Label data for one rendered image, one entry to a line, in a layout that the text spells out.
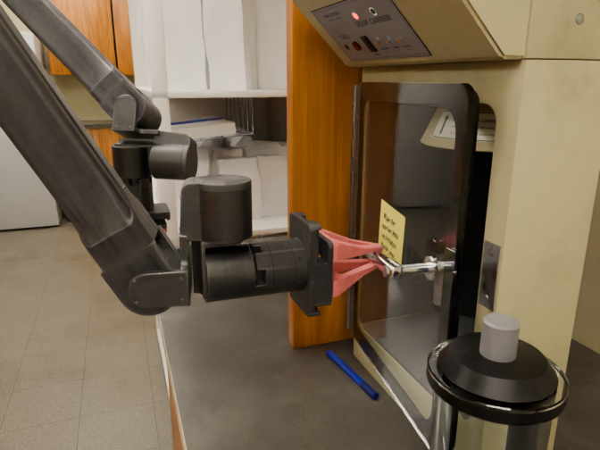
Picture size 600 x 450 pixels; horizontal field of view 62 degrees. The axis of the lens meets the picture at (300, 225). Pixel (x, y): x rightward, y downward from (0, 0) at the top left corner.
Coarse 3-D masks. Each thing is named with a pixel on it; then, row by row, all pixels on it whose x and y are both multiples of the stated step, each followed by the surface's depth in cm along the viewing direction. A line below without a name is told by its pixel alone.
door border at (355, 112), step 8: (360, 88) 71; (360, 96) 72; (360, 104) 72; (352, 112) 74; (352, 120) 74; (352, 144) 75; (472, 144) 46; (352, 152) 76; (352, 176) 77; (352, 184) 77; (352, 208) 78; (352, 216) 78; (352, 224) 79; (352, 232) 79; (352, 288) 81; (352, 296) 81; (352, 304) 81; (352, 312) 81; (456, 312) 50; (352, 320) 82; (352, 328) 82
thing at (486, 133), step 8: (480, 104) 56; (480, 112) 56; (488, 112) 56; (480, 120) 56; (488, 120) 56; (480, 128) 56; (488, 128) 55; (480, 136) 56; (488, 136) 55; (480, 144) 56; (488, 144) 55; (488, 152) 55
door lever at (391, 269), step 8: (368, 256) 58; (376, 256) 55; (384, 256) 55; (376, 264) 55; (384, 264) 53; (392, 264) 52; (400, 264) 52; (408, 264) 53; (416, 264) 53; (424, 264) 53; (432, 264) 53; (384, 272) 53; (392, 272) 52; (400, 272) 52; (408, 272) 52; (416, 272) 53; (424, 272) 53; (432, 272) 53
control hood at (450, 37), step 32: (320, 0) 61; (416, 0) 46; (448, 0) 42; (480, 0) 41; (512, 0) 42; (320, 32) 69; (416, 32) 50; (448, 32) 46; (480, 32) 43; (512, 32) 43; (352, 64) 70; (384, 64) 63
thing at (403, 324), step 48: (384, 96) 63; (432, 96) 51; (384, 144) 64; (432, 144) 52; (384, 192) 65; (432, 192) 52; (432, 240) 53; (384, 288) 67; (432, 288) 54; (384, 336) 68; (432, 336) 54
